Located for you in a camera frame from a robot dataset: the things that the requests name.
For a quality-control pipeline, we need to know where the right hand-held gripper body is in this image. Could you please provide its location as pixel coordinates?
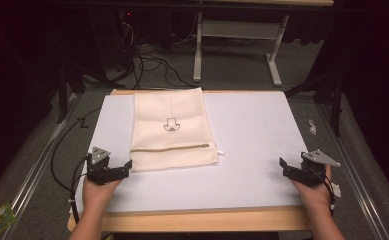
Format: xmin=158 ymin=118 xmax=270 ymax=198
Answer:
xmin=288 ymin=149 xmax=342 ymax=188

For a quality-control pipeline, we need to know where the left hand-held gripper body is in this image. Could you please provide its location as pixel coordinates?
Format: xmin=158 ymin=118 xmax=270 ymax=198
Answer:
xmin=86 ymin=146 xmax=124 ymax=186

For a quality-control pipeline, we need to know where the person's right hand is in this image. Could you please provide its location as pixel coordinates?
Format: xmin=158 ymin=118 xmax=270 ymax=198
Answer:
xmin=289 ymin=165 xmax=334 ymax=212

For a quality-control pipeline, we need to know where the person's left hand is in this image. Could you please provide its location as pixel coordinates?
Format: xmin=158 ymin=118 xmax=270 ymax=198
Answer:
xmin=81 ymin=177 xmax=123 ymax=214

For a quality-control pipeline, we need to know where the crumpled clear wrapper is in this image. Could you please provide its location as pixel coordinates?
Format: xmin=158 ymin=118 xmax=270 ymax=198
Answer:
xmin=307 ymin=118 xmax=318 ymax=136

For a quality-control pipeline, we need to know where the white table mat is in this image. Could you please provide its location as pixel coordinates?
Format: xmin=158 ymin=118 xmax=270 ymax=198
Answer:
xmin=74 ymin=91 xmax=309 ymax=214

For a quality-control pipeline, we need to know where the cream zippered cloth bag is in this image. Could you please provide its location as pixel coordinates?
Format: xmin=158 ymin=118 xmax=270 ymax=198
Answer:
xmin=129 ymin=87 xmax=226 ymax=174

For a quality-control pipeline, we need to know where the black metal stand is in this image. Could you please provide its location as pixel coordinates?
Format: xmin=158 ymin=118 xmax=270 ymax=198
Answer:
xmin=55 ymin=61 xmax=87 ymax=125
xmin=283 ymin=70 xmax=346 ymax=138

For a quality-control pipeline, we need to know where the power strip with red light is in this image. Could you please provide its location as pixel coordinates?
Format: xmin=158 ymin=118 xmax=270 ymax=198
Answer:
xmin=116 ymin=9 xmax=136 ymax=24

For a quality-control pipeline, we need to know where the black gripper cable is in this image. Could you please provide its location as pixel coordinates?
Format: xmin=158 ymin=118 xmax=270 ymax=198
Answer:
xmin=49 ymin=105 xmax=102 ymax=225
xmin=321 ymin=172 xmax=337 ymax=216

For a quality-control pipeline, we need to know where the white cable tag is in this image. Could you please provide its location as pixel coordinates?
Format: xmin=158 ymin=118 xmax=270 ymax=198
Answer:
xmin=331 ymin=182 xmax=343 ymax=198

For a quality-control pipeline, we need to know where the metal floor rail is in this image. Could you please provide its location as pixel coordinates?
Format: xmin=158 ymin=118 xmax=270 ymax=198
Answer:
xmin=316 ymin=103 xmax=389 ymax=240
xmin=0 ymin=93 xmax=80 ymax=240

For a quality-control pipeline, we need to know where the tangle of black floor cables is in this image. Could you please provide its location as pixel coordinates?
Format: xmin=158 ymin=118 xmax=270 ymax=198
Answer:
xmin=115 ymin=19 xmax=200 ymax=90

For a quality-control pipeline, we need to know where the white desk frame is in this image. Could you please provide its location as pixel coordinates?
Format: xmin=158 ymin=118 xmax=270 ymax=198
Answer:
xmin=192 ymin=11 xmax=290 ymax=88

